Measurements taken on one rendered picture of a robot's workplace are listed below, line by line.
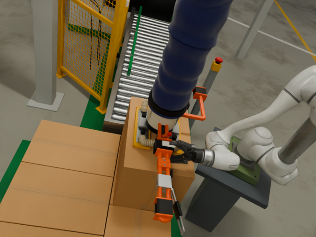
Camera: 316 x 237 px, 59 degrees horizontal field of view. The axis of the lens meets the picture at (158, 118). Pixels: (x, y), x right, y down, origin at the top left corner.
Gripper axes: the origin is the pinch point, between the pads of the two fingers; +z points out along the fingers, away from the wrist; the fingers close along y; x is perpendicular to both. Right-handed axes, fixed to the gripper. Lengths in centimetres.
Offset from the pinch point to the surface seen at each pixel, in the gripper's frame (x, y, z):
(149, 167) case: -2.4, 13.2, 4.6
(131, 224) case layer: -15, 53, 6
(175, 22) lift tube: 22, -58, 10
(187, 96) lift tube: 19.8, -22.2, -7.1
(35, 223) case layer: -21, 53, 59
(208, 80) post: 116, 26, -50
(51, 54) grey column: 131, 44, 92
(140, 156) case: 4.3, 13.2, 9.8
